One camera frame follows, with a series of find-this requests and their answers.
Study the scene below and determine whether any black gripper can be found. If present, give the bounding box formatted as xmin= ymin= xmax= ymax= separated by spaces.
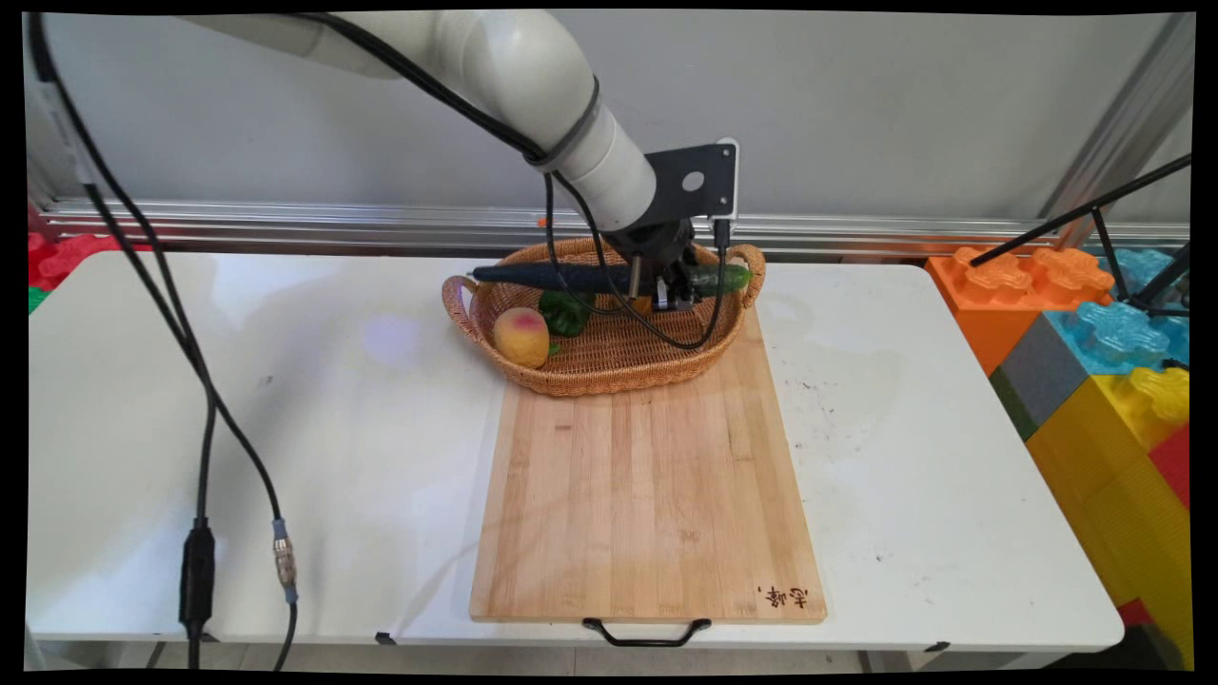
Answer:
xmin=607 ymin=217 xmax=702 ymax=313

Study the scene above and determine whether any black tripod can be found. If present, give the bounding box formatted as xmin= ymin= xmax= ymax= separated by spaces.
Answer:
xmin=969 ymin=153 xmax=1193 ymax=321

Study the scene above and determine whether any black cable with metal connector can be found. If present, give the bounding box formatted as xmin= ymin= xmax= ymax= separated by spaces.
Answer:
xmin=27 ymin=11 xmax=301 ymax=673

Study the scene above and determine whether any yellow giant building block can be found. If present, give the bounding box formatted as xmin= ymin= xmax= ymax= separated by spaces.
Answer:
xmin=1025 ymin=365 xmax=1196 ymax=669

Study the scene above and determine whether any grey giant building block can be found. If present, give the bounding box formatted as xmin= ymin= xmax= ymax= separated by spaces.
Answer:
xmin=989 ymin=313 xmax=1091 ymax=441

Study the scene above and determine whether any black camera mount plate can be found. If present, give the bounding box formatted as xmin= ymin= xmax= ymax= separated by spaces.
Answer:
xmin=644 ymin=142 xmax=737 ymax=230

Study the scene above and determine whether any red giant building block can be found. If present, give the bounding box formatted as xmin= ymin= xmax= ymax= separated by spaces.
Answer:
xmin=1148 ymin=424 xmax=1191 ymax=511

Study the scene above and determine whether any woven wicker basket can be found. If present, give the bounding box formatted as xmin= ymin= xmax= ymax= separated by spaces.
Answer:
xmin=442 ymin=235 xmax=768 ymax=398

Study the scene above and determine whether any black cable with inline box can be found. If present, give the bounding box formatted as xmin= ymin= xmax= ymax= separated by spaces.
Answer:
xmin=27 ymin=11 xmax=218 ymax=672

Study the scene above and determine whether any red building blocks pile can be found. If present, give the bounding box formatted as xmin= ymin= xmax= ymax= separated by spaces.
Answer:
xmin=28 ymin=230 xmax=153 ymax=292

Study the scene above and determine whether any aluminium frame rail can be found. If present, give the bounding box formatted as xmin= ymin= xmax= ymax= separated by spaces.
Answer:
xmin=38 ymin=197 xmax=1191 ymax=257

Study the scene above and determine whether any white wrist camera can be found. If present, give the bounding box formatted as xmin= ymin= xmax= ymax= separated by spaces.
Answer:
xmin=716 ymin=137 xmax=742 ymax=223

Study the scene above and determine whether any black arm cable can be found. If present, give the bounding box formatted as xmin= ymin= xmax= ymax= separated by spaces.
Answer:
xmin=285 ymin=11 xmax=732 ymax=352

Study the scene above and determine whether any long dark green cucumber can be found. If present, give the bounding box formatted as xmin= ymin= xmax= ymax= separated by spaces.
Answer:
xmin=470 ymin=261 xmax=754 ymax=299

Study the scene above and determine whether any orange giant building block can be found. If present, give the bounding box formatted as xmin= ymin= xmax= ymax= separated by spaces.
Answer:
xmin=925 ymin=245 xmax=1117 ymax=378

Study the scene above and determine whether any yellow pink toy peach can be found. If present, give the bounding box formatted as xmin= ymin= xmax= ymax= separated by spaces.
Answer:
xmin=491 ymin=305 xmax=562 ymax=370

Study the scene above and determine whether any wooden cutting board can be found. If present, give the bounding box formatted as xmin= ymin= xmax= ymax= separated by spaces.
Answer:
xmin=469 ymin=305 xmax=828 ymax=650

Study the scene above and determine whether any green toy bell pepper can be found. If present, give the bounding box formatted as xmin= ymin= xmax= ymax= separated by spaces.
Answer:
xmin=538 ymin=289 xmax=598 ymax=339

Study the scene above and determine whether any aluminium frame post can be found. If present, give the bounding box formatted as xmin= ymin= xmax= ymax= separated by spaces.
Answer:
xmin=1037 ymin=13 xmax=1196 ymax=250

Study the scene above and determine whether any blue giant building block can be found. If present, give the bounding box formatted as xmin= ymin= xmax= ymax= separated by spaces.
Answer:
xmin=1044 ymin=246 xmax=1191 ymax=378

